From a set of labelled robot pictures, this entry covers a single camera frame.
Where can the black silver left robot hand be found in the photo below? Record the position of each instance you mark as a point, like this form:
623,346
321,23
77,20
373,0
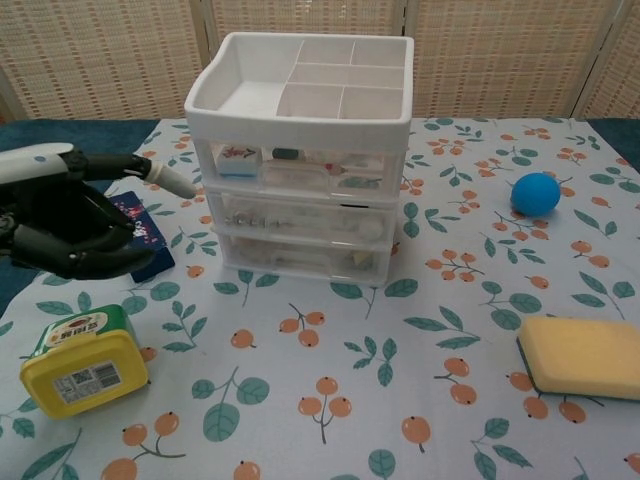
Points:
60,220

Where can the navy blue printed box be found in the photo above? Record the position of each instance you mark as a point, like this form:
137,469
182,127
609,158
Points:
155,235

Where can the floral fruit print tablecloth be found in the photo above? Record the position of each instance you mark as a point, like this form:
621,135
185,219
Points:
350,380

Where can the yellow sponge with green base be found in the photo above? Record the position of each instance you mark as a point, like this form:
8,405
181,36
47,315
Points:
585,355

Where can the blue ball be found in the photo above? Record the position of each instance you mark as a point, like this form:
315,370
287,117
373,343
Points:
535,195

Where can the small gold trinket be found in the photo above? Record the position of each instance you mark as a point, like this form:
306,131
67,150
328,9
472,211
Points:
362,259

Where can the white mahjong tile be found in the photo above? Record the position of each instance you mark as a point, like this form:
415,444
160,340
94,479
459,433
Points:
239,160

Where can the clear drawer with mahjong tile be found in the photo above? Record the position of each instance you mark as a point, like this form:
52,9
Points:
310,172

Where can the bamboo folding screen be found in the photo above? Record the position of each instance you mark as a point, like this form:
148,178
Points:
100,55

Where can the white plastic drawer organizer frame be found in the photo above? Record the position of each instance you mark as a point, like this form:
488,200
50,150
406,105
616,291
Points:
300,127

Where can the yellow tub with green lid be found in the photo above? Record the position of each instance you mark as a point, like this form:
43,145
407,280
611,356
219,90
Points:
85,370

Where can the small black oblong object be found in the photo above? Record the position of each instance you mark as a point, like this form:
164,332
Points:
285,152

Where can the clear drawer with gold trinket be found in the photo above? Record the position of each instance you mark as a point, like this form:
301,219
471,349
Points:
300,257

